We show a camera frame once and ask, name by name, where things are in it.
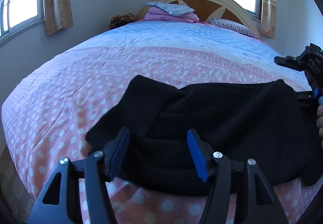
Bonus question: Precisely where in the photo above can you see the cream wooden headboard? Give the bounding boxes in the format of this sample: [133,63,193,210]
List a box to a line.
[136,0,261,40]

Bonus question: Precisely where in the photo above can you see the pink polka dot bedspread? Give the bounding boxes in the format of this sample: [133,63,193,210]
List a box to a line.
[2,21,322,223]

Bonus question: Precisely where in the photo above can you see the brown patterned bag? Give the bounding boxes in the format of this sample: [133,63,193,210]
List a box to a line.
[108,13,137,30]

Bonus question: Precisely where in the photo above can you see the beige curtain right of headboard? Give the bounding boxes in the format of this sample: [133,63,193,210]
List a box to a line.
[261,0,277,39]

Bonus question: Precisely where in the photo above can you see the striped pillow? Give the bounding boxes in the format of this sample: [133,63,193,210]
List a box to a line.
[209,18,257,39]

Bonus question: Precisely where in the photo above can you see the person right hand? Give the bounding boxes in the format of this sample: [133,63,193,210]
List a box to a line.
[316,105,323,146]

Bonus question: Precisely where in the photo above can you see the folded pink blanket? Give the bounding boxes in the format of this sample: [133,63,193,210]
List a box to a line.
[144,7,200,23]

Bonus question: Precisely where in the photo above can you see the grey patterned pillow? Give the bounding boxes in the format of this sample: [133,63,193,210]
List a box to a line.
[145,2,195,16]

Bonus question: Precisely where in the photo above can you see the black knit pants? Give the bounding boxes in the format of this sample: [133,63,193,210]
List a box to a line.
[85,75,322,196]

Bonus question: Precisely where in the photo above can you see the left wall window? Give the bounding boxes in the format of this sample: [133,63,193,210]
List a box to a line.
[1,0,44,45]

